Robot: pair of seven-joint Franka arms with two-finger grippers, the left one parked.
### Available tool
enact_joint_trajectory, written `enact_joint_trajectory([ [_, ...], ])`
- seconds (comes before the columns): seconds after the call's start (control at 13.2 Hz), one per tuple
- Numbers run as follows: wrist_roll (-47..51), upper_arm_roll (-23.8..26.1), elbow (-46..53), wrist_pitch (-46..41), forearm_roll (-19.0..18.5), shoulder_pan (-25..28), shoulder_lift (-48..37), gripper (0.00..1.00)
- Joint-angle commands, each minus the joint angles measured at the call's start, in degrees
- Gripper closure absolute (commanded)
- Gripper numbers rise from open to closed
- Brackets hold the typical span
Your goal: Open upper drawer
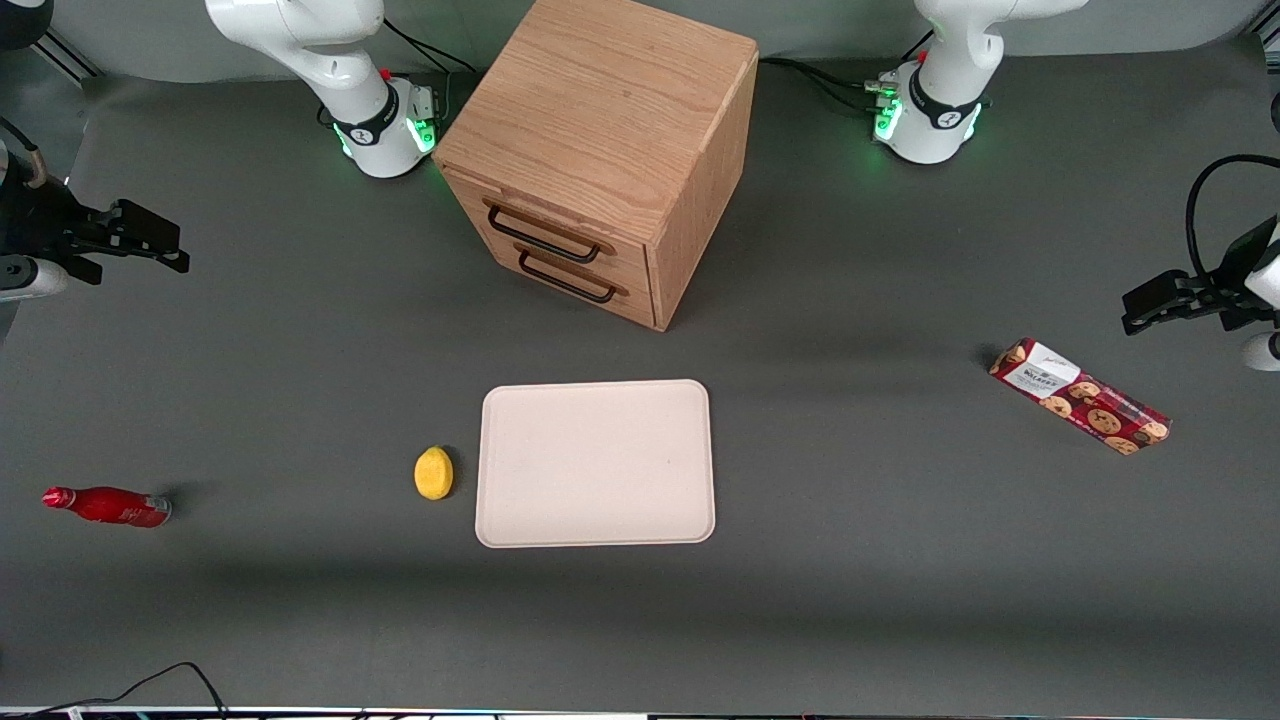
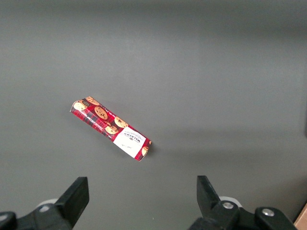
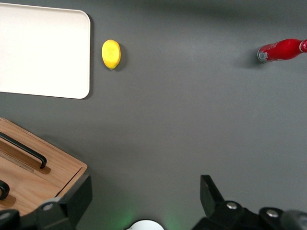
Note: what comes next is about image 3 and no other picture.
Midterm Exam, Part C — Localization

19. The wooden drawer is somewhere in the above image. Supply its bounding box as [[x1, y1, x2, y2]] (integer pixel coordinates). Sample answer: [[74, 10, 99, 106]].
[[0, 117, 84, 179], [0, 157, 80, 216]]

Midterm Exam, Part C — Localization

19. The black drawer handle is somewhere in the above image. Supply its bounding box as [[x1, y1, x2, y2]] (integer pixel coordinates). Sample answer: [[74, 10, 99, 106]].
[[0, 131, 47, 170], [0, 181, 11, 201]]

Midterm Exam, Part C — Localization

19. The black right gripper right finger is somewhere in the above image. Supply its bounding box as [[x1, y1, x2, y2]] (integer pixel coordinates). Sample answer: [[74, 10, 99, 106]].
[[191, 174, 307, 230]]

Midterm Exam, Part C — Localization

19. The red bottle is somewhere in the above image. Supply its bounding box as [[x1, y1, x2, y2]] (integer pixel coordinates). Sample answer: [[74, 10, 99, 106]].
[[257, 38, 307, 63]]

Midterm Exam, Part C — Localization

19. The cream rectangular tray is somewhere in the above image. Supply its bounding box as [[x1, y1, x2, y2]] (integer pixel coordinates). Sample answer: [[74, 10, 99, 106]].
[[0, 2, 91, 100]]

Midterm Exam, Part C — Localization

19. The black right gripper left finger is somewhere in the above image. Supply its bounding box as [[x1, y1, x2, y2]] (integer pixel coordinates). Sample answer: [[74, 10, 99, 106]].
[[0, 174, 93, 230]]

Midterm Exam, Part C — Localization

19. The wooden drawer cabinet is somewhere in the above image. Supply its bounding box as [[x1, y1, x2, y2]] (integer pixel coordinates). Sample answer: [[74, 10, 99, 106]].
[[0, 117, 88, 218]]

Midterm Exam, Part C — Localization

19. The yellow lemon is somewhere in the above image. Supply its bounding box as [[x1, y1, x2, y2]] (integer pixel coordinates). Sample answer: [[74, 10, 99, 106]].
[[101, 39, 122, 70]]

